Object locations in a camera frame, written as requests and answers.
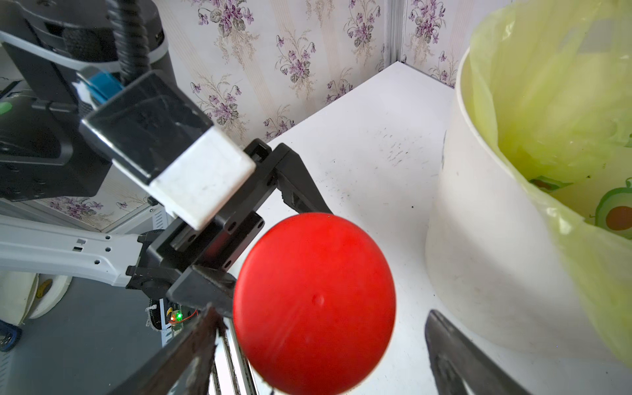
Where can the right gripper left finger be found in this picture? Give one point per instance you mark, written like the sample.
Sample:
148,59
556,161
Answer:
193,351

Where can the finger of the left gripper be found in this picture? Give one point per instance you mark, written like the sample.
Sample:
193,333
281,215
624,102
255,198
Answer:
298,189
200,288

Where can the red jar lid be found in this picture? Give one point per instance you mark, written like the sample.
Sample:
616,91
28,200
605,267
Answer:
314,305

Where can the green avocado print bag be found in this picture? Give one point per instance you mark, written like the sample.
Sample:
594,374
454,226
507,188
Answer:
547,84

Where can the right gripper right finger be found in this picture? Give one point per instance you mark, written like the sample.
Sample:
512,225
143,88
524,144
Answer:
459,366

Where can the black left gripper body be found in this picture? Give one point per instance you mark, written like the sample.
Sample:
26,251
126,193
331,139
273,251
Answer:
166,254

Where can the white plastic trash bin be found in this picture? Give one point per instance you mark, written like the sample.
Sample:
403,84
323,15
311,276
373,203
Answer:
514,265

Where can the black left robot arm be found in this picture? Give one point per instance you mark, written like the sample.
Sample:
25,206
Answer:
43,153

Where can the aluminium frame bars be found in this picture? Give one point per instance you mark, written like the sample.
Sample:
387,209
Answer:
395,18

